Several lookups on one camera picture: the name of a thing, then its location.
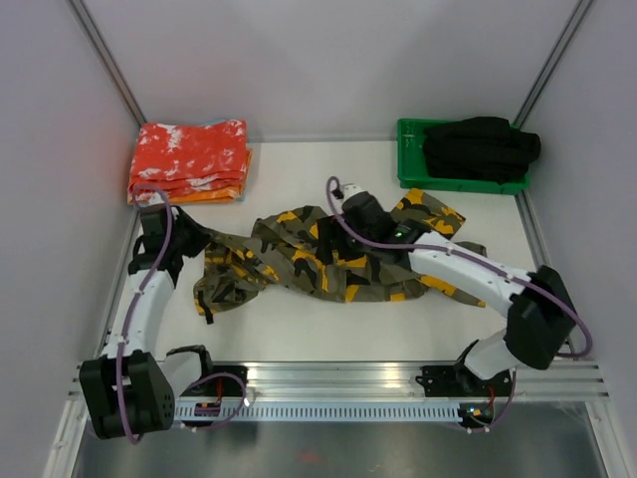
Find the black trousers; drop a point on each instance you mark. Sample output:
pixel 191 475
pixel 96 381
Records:
pixel 480 148

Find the corner aluminium post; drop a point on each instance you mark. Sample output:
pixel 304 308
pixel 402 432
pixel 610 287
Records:
pixel 576 18
pixel 100 47

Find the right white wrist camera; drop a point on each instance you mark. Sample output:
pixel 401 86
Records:
pixel 343 192

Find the left corner aluminium post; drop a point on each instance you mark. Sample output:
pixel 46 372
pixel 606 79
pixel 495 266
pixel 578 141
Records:
pixel 100 47

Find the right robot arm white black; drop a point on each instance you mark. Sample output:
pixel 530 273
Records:
pixel 537 309

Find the camouflage yellow green trousers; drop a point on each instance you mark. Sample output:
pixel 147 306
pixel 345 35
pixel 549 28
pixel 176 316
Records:
pixel 306 251

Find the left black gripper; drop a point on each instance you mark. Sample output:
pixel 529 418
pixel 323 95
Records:
pixel 202 235

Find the orange folded trousers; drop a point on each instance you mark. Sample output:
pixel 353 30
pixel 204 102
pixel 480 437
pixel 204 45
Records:
pixel 214 191

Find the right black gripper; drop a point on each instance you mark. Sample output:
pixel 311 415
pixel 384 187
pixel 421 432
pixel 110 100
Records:
pixel 331 227

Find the right corner aluminium post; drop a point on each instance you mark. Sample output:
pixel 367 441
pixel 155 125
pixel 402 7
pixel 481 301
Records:
pixel 576 18

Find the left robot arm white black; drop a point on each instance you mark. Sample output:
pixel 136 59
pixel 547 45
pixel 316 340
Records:
pixel 127 390

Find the white slotted cable duct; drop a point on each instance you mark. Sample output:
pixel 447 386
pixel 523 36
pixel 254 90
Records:
pixel 288 411

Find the red white folded trousers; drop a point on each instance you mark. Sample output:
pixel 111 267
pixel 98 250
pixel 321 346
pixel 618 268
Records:
pixel 189 157

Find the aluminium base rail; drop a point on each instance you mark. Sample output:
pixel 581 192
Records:
pixel 565 380

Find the green plastic tray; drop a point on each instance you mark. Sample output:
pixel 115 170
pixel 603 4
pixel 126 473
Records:
pixel 412 170

